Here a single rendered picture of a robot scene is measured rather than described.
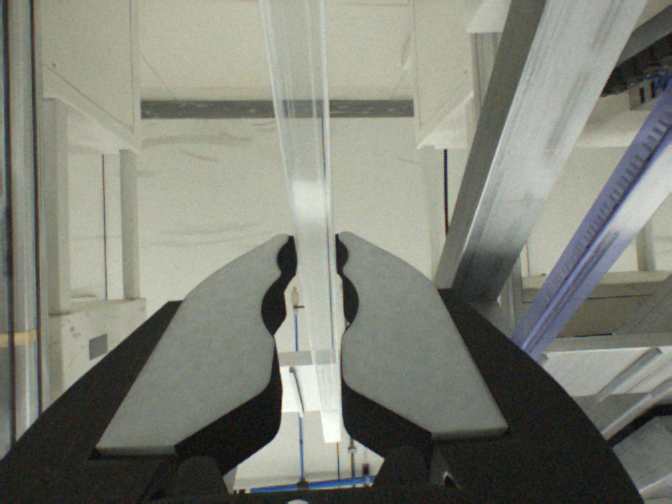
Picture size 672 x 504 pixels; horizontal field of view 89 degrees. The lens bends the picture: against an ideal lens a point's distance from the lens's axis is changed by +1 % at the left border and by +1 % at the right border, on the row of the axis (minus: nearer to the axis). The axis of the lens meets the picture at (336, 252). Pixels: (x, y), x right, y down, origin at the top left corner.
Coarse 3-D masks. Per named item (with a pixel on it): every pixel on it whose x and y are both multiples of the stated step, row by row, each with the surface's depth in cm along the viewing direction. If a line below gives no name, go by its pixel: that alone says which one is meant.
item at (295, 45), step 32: (288, 0) 7; (320, 0) 7; (288, 32) 7; (320, 32) 7; (288, 64) 8; (320, 64) 8; (288, 96) 8; (320, 96) 8; (288, 128) 9; (320, 128) 9; (288, 160) 10; (320, 160) 10; (288, 192) 10; (320, 192) 10; (320, 224) 11; (320, 256) 12; (320, 288) 14; (320, 320) 15; (320, 352) 17; (320, 384) 20
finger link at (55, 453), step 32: (160, 320) 8; (128, 352) 7; (96, 384) 7; (128, 384) 7; (64, 416) 6; (96, 416) 6; (32, 448) 6; (64, 448) 5; (0, 480) 5; (32, 480) 5; (64, 480) 5; (96, 480) 5; (128, 480) 5; (160, 480) 5
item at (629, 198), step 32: (640, 128) 11; (640, 160) 11; (608, 192) 12; (640, 192) 11; (608, 224) 12; (640, 224) 12; (576, 256) 14; (608, 256) 13; (544, 288) 16; (576, 288) 14; (544, 320) 16
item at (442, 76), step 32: (416, 0) 94; (448, 0) 75; (416, 32) 95; (448, 32) 75; (416, 64) 96; (448, 64) 76; (416, 96) 97; (448, 96) 77; (608, 96) 71; (416, 128) 98; (448, 128) 84; (608, 128) 89
